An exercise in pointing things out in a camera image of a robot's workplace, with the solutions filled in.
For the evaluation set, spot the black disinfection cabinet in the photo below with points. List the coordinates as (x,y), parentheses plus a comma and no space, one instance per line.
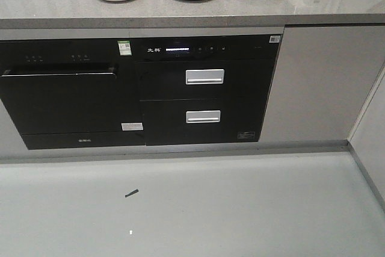
(161,62)

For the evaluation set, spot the white sticker on dishwasher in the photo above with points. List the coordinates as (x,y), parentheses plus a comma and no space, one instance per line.
(136,126)

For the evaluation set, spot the green white energy label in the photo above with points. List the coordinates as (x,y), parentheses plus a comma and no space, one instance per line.
(124,47)

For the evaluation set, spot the black tape strip far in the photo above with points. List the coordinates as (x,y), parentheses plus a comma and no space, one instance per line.
(132,193)

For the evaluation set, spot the QR code sticker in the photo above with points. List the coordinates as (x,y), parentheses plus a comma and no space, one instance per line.
(275,39)

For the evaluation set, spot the black built-in dishwasher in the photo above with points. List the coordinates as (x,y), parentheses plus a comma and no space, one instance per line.
(70,93)

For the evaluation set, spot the lower silver drawer handle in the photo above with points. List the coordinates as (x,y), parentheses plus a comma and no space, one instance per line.
(211,116)

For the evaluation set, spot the silver drawer handle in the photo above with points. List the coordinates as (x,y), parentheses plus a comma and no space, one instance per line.
(206,76)
(211,116)

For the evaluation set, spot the upper silver drawer handle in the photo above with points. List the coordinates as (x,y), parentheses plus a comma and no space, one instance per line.
(206,76)

